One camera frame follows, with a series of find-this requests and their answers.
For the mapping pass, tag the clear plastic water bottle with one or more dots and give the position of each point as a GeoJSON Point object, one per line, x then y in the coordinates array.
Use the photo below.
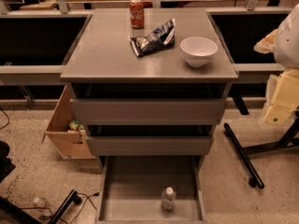
{"type": "Point", "coordinates": [168, 198]}

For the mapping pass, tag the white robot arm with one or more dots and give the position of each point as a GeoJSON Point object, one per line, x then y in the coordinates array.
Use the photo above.
{"type": "Point", "coordinates": [282, 92]}

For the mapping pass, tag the grey drawer cabinet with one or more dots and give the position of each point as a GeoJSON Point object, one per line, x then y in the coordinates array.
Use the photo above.
{"type": "Point", "coordinates": [104, 66]}

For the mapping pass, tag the grey top drawer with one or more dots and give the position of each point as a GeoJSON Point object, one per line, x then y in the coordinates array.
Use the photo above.
{"type": "Point", "coordinates": [148, 111]}

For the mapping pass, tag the grey middle drawer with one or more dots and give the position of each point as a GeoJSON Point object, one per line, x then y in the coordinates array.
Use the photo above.
{"type": "Point", "coordinates": [149, 145]}

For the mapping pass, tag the grey open bottom drawer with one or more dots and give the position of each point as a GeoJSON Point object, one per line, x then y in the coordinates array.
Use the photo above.
{"type": "Point", "coordinates": [131, 191]}

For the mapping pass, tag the dark blue chip bag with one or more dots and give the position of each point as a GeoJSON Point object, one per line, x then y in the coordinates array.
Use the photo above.
{"type": "Point", "coordinates": [161, 38]}

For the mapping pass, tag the white bowl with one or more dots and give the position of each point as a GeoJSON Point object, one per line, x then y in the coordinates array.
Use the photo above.
{"type": "Point", "coordinates": [198, 51]}

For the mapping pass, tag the green yellow snack bag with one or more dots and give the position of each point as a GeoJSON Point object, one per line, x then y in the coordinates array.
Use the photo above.
{"type": "Point", "coordinates": [75, 126]}

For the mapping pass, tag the cardboard box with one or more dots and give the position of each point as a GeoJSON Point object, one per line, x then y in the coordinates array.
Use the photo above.
{"type": "Point", "coordinates": [70, 144]}

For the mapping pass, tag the orange soda can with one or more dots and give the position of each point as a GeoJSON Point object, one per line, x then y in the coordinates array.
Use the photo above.
{"type": "Point", "coordinates": [137, 14]}

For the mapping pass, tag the black table leg base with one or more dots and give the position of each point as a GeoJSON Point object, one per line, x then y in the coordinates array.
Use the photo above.
{"type": "Point", "coordinates": [288, 140]}

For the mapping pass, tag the black stand foot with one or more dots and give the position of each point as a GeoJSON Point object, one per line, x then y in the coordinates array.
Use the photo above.
{"type": "Point", "coordinates": [21, 217]}

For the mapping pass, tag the grey right side rail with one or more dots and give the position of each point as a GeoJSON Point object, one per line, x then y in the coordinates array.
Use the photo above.
{"type": "Point", "coordinates": [255, 73]}

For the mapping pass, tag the grey rail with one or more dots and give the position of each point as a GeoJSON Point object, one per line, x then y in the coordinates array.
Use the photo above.
{"type": "Point", "coordinates": [255, 73]}
{"type": "Point", "coordinates": [30, 75]}

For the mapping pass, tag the grey left side rail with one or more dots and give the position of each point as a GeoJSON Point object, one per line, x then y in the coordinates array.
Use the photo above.
{"type": "Point", "coordinates": [30, 75]}

